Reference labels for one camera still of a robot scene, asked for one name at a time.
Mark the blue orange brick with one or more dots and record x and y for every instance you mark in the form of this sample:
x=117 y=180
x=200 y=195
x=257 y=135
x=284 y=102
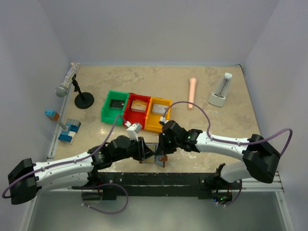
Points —
x=52 y=115

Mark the grey toy hammer handle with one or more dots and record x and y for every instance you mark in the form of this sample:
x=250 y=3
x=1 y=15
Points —
x=62 y=125

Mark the black microphone stand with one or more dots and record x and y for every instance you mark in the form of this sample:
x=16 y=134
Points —
x=83 y=100

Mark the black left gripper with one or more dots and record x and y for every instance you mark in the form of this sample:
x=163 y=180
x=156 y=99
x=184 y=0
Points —
x=141 y=149

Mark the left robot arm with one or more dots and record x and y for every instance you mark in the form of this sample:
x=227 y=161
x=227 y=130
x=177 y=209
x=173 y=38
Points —
x=27 y=179

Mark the green plastic bin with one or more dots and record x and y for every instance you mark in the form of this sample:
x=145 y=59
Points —
x=107 y=114

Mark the orange card stack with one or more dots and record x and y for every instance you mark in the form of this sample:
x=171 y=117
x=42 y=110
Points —
x=138 y=106

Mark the blue white brick stack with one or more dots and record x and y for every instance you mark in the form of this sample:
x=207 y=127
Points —
x=68 y=135

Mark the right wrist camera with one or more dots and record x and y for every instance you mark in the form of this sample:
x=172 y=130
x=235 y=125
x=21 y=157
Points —
x=162 y=120

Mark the black card stack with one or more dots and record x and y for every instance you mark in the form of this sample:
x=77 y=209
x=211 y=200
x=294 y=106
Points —
x=117 y=104

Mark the brown leather card holder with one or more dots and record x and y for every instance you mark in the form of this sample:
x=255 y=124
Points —
x=159 y=159

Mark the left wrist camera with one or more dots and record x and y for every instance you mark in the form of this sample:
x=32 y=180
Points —
x=133 y=130

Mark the red plastic bin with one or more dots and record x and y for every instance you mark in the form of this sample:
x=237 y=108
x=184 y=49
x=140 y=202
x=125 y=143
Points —
x=136 y=117

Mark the yellow plastic bin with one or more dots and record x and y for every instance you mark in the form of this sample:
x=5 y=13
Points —
x=151 y=120

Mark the silver glitter microphone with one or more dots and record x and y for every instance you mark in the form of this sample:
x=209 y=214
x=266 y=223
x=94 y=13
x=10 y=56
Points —
x=62 y=90

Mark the pink flashlight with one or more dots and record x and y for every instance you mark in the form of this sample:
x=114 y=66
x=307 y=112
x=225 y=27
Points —
x=192 y=88

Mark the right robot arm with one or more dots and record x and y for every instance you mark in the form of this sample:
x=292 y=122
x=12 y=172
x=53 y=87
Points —
x=256 y=158

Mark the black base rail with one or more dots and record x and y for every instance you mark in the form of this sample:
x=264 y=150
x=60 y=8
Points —
x=201 y=185

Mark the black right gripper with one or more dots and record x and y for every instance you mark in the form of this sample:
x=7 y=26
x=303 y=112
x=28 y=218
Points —
x=161 y=143

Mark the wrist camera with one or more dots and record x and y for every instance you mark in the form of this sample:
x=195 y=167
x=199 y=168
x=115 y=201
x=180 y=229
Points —
x=162 y=120
x=133 y=130

